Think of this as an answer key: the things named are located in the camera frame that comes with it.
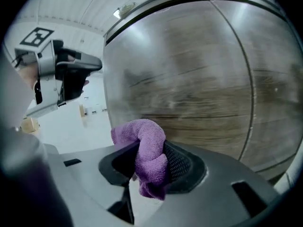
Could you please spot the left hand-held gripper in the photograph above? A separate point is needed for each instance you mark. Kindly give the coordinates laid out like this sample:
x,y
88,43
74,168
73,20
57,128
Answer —
x,y
47,65

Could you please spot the purple cloth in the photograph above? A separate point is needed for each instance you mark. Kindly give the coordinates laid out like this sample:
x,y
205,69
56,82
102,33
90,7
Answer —
x,y
149,150

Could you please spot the ceiling tube light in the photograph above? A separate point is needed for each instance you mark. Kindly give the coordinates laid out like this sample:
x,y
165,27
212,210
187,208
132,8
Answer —
x,y
117,13

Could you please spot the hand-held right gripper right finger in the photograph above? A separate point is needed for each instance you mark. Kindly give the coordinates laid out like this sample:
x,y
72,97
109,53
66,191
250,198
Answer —
x,y
213,197

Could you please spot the person's left hand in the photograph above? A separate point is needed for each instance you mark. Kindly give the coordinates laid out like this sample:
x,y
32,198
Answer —
x,y
86,82

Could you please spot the brown wooden cabinet door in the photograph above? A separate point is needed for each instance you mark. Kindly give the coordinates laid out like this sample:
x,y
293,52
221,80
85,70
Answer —
x,y
177,79
279,91

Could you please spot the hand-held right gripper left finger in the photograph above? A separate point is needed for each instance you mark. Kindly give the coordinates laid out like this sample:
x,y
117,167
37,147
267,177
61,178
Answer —
x,y
90,181

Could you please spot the brown cardboard box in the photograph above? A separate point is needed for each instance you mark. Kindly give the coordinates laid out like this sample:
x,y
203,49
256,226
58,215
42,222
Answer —
x,y
29,125

